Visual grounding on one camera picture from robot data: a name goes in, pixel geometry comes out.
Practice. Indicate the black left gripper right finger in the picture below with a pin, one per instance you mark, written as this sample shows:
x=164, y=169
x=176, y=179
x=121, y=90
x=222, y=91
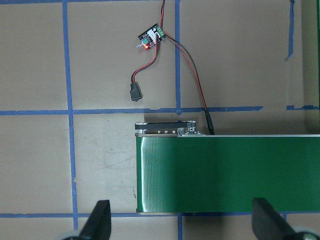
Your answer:
x=267, y=224

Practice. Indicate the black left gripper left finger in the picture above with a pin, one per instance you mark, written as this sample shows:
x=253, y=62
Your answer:
x=98, y=226

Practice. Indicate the green conveyor belt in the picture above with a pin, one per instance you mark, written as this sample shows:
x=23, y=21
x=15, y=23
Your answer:
x=180, y=169

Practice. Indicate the small motor controller board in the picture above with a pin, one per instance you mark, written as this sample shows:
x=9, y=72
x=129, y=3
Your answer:
x=151, y=37

